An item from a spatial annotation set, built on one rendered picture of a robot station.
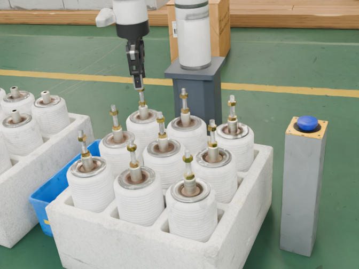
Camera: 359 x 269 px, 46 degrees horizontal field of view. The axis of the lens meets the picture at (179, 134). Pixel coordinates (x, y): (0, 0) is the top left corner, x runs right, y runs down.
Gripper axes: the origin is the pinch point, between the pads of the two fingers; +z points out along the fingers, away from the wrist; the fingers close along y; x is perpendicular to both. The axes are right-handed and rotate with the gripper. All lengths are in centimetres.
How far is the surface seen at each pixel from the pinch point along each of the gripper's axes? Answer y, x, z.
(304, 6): 162, -82, 28
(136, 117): -0.5, 2.1, 10.3
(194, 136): -9.5, -12.2, 11.8
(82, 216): -28.6, 11.7, 17.6
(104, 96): 71, 25, 36
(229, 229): -34.9, -17.7, 17.9
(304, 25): 145, -78, 34
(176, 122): -4.7, -8.1, 10.3
